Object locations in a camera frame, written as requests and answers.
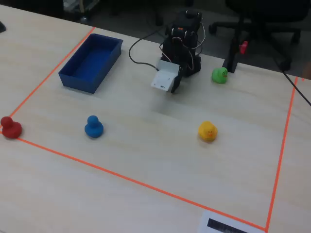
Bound thin black cable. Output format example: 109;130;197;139
274;57;311;107

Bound white servo wires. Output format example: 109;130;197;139
159;21;207;70

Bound green rubber duck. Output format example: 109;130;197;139
211;67;229;85

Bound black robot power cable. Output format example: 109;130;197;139
128;25;163;71

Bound red rubber duck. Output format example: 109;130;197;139
0;116;23;140

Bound black office chair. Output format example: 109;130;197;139
208;0;311;71

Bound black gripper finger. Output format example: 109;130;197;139
171;66;184;94

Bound yellow rubber duck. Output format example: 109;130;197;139
198;120;218;143

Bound blue rubber duck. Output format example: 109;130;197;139
84;115;104;139

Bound blue plastic box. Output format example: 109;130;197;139
58;33;124;95

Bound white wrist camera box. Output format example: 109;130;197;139
150;59;181;92

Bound white paper label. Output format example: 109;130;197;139
197;210;265;233

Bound orange tape strip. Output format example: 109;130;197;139
0;131;268;231
0;26;96;129
265;76;299;232

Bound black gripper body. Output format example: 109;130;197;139
160;36;193;73

